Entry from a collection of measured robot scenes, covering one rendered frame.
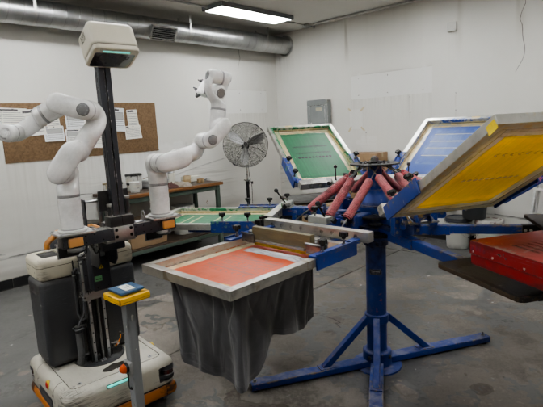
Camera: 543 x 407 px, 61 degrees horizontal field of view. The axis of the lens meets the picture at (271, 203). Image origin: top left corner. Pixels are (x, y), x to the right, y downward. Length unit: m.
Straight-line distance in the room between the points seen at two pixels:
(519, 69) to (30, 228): 5.62
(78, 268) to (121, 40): 1.30
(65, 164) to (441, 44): 5.07
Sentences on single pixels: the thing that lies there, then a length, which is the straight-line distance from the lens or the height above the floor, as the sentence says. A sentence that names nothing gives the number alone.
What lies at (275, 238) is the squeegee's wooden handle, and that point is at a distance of 2.26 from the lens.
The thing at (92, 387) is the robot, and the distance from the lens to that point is 2.74.
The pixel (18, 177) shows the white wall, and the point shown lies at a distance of 5.56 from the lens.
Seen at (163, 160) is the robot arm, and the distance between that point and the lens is 2.29.
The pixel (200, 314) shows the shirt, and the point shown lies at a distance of 2.01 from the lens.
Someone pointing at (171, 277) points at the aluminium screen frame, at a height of 0.97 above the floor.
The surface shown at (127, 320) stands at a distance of 1.92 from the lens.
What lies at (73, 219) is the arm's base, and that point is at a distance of 2.22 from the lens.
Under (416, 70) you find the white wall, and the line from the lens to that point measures 6.43.
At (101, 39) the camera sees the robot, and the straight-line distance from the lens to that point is 2.17.
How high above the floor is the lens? 1.55
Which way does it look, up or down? 9 degrees down
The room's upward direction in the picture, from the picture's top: 3 degrees counter-clockwise
